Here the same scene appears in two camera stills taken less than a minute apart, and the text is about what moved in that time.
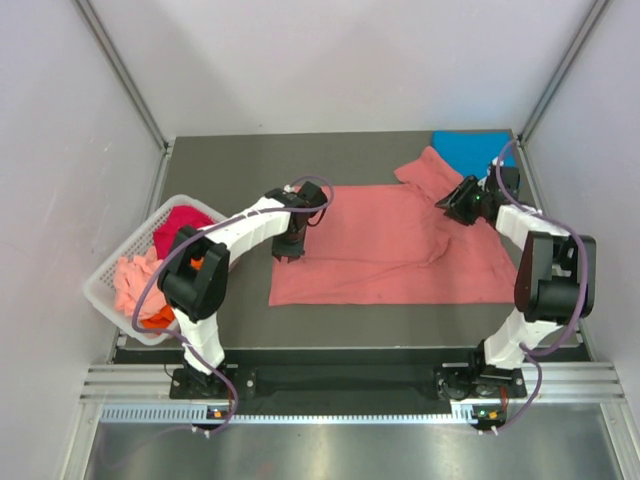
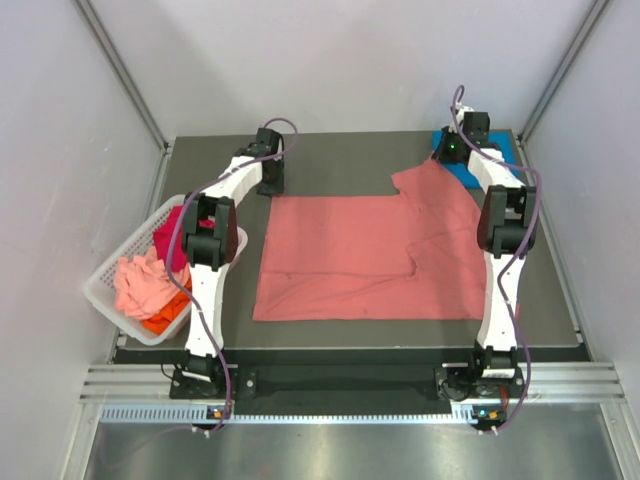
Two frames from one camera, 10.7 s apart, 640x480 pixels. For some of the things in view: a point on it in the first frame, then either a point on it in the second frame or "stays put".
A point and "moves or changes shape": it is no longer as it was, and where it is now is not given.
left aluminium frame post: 123,72 stays put
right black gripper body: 469,207 → 446,149
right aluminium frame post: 563,68 stays put
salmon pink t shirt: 393,244 moves or changes shape
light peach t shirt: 131,280 stays put
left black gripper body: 289,244 → 273,183
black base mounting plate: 351,381 stays put
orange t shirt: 164,317 stays put
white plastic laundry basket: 99,287 stays put
